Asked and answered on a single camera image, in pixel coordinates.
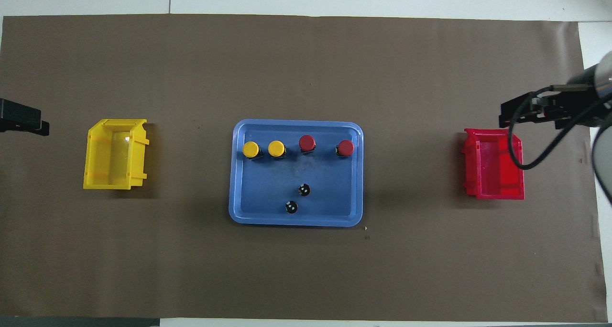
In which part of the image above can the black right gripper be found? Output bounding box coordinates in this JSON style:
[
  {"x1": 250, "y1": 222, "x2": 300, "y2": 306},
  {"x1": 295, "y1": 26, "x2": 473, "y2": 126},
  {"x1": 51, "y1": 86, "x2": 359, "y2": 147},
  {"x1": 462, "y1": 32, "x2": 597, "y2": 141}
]
[{"x1": 499, "y1": 65, "x2": 601, "y2": 130}]

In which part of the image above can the red plastic bin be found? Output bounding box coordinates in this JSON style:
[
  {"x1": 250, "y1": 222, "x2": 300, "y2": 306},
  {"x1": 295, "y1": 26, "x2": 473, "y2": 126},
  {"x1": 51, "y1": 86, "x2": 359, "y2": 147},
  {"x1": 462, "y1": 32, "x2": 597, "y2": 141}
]
[{"x1": 462, "y1": 128, "x2": 525, "y2": 201}]

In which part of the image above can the yellow plastic bin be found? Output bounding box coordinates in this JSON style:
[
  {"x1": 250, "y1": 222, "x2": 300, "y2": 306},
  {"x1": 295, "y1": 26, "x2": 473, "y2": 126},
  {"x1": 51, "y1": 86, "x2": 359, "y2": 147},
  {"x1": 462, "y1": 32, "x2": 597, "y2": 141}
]
[{"x1": 83, "y1": 119, "x2": 150, "y2": 190}]

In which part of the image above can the brown paper table mat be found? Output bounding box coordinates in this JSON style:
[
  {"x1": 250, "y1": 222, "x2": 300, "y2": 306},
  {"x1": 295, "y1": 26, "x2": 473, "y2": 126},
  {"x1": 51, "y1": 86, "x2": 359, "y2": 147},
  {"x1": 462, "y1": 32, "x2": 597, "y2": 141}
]
[{"x1": 0, "y1": 14, "x2": 608, "y2": 323}]

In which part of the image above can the blue plastic tray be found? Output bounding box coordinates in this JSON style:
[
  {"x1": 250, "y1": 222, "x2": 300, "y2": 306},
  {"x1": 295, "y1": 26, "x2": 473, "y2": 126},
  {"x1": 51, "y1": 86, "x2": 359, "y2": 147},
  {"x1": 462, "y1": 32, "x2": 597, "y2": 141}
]
[{"x1": 229, "y1": 119, "x2": 364, "y2": 228}]

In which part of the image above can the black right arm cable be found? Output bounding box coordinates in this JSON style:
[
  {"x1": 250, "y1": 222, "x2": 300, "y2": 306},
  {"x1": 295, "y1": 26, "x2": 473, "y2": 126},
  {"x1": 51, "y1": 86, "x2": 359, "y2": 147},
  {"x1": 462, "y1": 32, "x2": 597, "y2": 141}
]
[{"x1": 508, "y1": 84, "x2": 612, "y2": 170}]

